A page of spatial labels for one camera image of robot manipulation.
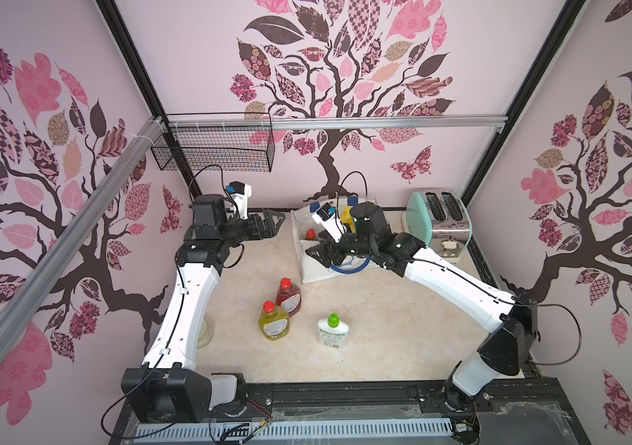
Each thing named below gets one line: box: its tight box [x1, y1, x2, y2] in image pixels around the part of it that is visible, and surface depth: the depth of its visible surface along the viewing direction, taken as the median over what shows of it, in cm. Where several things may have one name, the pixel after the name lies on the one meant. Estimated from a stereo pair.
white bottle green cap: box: [316, 312, 350, 350], surface depth 75 cm
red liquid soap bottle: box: [275, 277, 303, 318], surface depth 81 cm
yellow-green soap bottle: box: [258, 300, 291, 341], surface depth 79 cm
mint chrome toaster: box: [405, 188, 473, 264], surface depth 97 cm
